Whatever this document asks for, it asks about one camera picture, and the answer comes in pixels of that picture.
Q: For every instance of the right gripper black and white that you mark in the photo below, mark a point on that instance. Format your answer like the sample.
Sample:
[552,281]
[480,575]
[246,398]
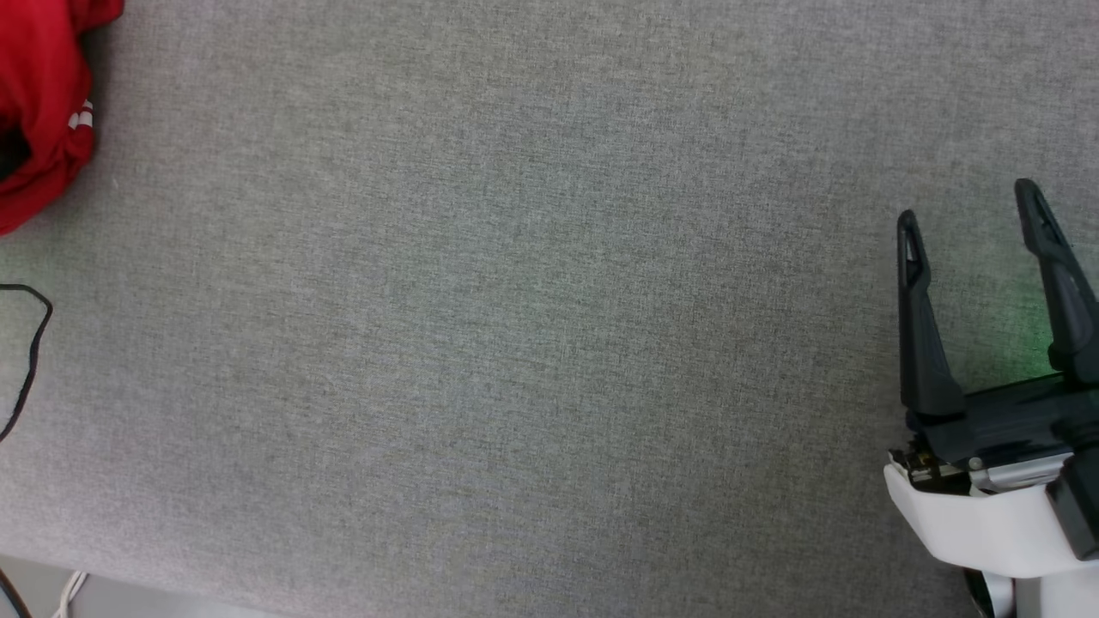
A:
[987,515]

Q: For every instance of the red and white garment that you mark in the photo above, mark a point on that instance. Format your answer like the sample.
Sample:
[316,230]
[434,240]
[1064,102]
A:
[39,94]

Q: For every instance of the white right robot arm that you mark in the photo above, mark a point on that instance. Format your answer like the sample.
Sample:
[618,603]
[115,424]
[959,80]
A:
[1052,599]

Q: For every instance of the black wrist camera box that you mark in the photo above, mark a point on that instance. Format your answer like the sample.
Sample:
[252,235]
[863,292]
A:
[1080,506]

